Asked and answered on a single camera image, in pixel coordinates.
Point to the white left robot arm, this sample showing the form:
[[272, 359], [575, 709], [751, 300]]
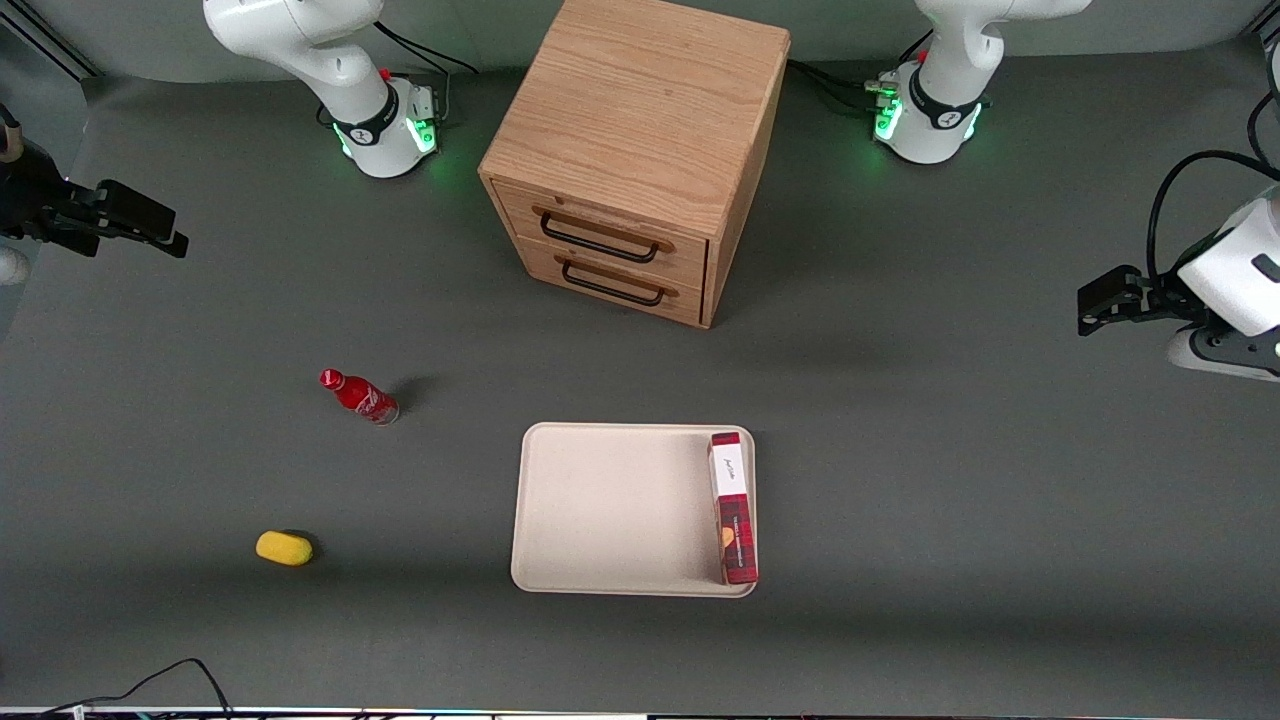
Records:
[[945, 60]]

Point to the red tartan shortbread box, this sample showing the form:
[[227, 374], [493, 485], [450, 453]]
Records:
[[736, 520]]

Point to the wooden drawer front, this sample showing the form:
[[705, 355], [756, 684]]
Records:
[[680, 300], [620, 225]]

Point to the grey metal frame rail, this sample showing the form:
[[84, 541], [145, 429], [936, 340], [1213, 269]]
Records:
[[45, 40]]

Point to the wooden two-drawer cabinet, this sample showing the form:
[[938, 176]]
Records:
[[640, 110]]

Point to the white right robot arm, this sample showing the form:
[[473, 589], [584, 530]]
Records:
[[330, 60]]

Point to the yellow oval toy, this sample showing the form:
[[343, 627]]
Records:
[[284, 548]]

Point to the beige plastic tray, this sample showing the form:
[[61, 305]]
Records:
[[610, 510]]

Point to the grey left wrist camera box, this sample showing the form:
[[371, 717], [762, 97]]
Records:
[[1220, 355]]

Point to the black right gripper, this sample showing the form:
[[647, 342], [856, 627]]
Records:
[[33, 196]]

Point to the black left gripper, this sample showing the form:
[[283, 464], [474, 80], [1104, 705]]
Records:
[[1157, 297]]

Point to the red coke bottle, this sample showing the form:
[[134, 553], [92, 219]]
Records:
[[362, 398]]

